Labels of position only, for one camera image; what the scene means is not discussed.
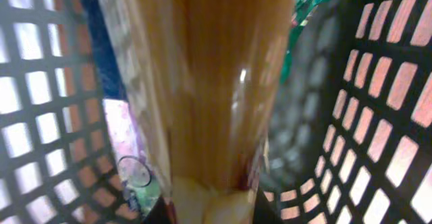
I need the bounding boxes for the grey plastic shopping basket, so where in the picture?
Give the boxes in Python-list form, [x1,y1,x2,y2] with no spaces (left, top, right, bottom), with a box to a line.
[1,0,431,223]

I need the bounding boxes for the green Nescafe coffee bag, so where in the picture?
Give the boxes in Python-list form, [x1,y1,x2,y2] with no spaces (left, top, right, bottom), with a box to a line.
[279,0,330,84]

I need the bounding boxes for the red spaghetti pasta pack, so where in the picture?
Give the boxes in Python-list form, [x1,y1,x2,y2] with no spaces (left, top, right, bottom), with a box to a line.
[99,0,296,223]

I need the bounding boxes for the white tissue multipack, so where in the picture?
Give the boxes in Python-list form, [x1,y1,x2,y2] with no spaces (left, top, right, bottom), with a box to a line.
[76,0,163,218]

